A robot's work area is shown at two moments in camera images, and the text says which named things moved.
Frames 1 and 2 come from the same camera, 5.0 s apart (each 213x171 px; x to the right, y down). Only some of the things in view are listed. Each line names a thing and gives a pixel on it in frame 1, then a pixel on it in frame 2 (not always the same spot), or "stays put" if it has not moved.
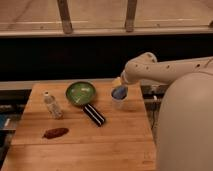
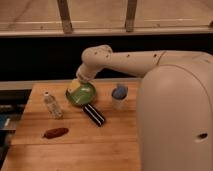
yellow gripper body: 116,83 to 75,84
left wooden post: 65,16 stays put
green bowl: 80,93 stays put
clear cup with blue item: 119,95 stays put
